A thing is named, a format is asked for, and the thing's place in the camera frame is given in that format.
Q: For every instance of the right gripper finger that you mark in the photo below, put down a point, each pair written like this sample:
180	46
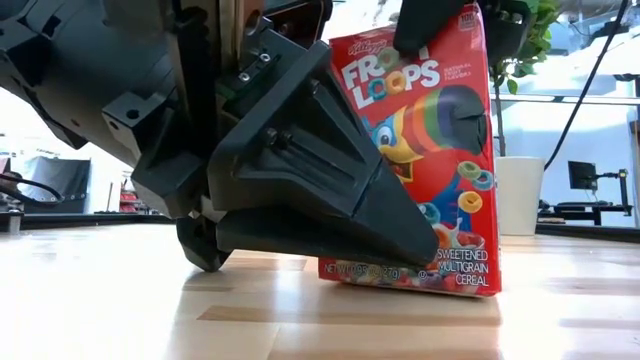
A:
507	30
430	20

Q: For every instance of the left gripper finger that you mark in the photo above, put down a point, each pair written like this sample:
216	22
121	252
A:
310	150
300	240

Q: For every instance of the red Froot Loops cereal box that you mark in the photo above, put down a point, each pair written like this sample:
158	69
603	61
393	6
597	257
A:
450	150

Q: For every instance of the green leafy plant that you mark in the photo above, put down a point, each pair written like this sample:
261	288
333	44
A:
537	30

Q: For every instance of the dark grey covered equipment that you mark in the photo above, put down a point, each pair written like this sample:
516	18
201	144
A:
55	182

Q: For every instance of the red cabinet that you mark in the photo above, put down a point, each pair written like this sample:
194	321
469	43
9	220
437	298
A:
131	202

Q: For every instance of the black computer monitor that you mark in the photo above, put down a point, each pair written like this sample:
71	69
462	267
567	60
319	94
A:
582	175

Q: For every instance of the white plant pot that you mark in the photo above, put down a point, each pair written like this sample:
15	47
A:
520	200

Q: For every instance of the grey metal block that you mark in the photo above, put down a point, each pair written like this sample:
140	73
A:
11	222

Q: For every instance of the black desk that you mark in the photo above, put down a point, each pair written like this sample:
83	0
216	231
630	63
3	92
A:
590	207

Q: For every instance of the black aluminium table frame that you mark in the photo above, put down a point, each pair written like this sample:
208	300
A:
100	218

